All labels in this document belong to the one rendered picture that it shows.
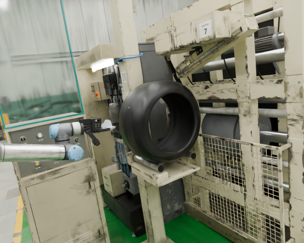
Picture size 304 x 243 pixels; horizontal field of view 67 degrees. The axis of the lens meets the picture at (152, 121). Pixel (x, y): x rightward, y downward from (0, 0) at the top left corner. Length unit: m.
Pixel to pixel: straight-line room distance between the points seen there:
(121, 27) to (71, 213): 1.47
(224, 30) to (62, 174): 1.51
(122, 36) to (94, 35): 9.17
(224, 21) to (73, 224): 1.81
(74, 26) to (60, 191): 9.34
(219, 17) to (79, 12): 9.81
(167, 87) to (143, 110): 0.22
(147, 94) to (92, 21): 9.76
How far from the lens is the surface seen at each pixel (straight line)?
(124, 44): 1.74
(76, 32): 10.77
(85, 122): 1.31
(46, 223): 2.03
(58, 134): 1.27
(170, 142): 1.79
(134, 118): 1.35
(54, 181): 1.91
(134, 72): 1.75
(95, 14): 11.17
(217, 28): 1.42
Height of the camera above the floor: 1.46
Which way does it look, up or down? 10 degrees down
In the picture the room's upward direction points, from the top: 8 degrees counter-clockwise
